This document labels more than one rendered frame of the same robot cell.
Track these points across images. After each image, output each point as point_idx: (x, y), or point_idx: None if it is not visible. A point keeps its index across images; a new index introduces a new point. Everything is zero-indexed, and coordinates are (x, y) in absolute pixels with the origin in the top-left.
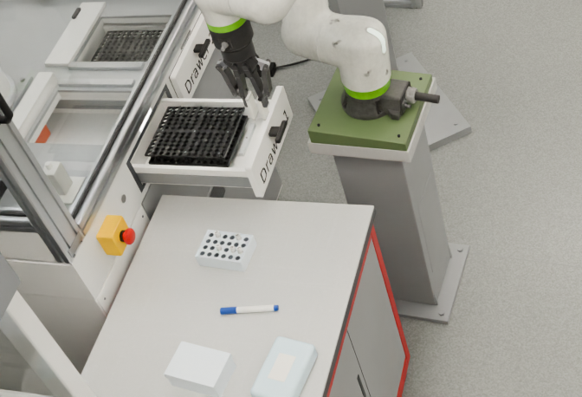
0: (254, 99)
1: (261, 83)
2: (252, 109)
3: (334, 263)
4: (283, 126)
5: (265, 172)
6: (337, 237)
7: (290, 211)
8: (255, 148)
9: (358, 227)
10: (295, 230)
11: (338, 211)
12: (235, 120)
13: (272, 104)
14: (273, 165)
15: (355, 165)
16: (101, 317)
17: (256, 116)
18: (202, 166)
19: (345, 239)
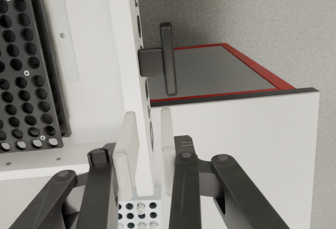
0: (130, 136)
1: (200, 199)
2: (136, 162)
3: (281, 194)
4: (171, 48)
5: (151, 125)
6: (275, 155)
7: (189, 123)
8: (140, 145)
9: (302, 135)
10: (209, 154)
11: (266, 113)
12: (23, 30)
13: None
14: (147, 83)
15: None
16: None
17: (137, 132)
18: (24, 170)
19: (289, 157)
